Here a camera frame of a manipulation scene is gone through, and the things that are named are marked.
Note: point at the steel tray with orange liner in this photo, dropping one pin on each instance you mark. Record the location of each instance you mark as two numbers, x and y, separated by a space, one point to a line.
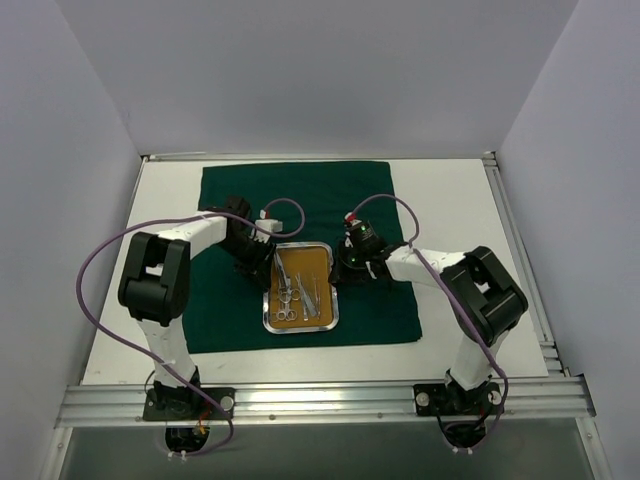
305 258

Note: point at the back aluminium rail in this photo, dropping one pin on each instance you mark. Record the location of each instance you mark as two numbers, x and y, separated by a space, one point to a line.
283 157

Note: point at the steel tweezers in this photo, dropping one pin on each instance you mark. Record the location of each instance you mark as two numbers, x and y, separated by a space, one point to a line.
309 307

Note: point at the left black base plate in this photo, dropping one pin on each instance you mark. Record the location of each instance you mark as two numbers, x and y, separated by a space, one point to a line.
164 404

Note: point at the green surgical cloth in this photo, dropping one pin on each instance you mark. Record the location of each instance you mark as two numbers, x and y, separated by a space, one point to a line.
224 313

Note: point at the aluminium frame rail right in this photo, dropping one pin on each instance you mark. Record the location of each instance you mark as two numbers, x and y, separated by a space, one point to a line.
523 268

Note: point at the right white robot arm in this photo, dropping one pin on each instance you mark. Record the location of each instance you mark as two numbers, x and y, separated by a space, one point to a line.
486 301

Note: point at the steel forceps with rings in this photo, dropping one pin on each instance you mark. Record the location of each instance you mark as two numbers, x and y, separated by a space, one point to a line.
285 312

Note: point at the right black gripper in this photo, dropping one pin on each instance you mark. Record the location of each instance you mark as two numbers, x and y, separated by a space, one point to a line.
347 267

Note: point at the front aluminium rail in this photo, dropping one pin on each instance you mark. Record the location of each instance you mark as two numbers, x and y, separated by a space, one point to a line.
313 403

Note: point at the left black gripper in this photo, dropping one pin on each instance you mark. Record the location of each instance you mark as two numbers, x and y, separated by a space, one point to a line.
254 257

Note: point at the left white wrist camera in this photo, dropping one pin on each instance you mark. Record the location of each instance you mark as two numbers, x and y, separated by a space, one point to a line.
268 226

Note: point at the steel scissors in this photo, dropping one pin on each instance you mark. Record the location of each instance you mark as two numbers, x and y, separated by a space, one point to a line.
281 272

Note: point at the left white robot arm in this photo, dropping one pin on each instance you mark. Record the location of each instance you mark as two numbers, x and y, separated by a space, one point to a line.
156 279

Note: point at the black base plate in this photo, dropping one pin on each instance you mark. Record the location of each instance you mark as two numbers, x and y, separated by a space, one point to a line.
450 397
164 404

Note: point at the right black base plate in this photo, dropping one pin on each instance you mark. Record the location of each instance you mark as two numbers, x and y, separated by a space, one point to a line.
450 397

